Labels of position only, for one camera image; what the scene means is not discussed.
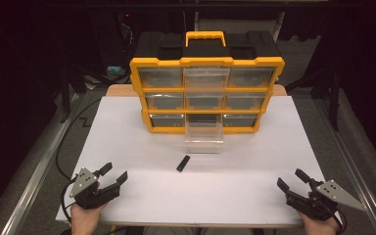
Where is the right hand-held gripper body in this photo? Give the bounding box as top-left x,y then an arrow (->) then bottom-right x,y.
285,179 -> 366,222

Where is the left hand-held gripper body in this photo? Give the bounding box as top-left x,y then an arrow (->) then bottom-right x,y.
69,166 -> 121,211

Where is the small black bar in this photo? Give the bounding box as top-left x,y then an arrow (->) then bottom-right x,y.
175,155 -> 191,173

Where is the pulled-out clear plastic drawer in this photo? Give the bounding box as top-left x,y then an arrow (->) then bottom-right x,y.
184,113 -> 225,155

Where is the person's right hand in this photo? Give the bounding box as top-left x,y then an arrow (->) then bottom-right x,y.
297,210 -> 341,235

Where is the person's left hand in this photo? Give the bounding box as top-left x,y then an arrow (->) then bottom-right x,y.
70,202 -> 107,235

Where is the white board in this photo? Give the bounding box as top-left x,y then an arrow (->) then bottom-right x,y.
55,95 -> 342,228

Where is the black stand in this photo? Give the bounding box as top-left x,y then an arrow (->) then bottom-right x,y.
285,63 -> 342,132
59,60 -> 91,124

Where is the small teal object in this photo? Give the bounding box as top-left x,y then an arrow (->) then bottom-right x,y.
106,66 -> 127,76

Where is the row of closed clear drawers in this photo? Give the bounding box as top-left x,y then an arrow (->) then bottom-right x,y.
137,66 -> 277,129

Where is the yellow and black organizer cabinet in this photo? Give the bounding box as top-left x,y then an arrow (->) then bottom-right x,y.
129,30 -> 286,135

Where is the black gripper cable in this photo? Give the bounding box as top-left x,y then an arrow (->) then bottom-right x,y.
331,211 -> 348,235
60,176 -> 79,223

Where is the black floor cable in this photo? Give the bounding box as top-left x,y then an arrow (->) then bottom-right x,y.
55,97 -> 103,181

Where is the aluminium floor rail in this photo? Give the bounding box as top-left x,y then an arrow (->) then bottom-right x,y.
0,93 -> 81,235
312,97 -> 376,235

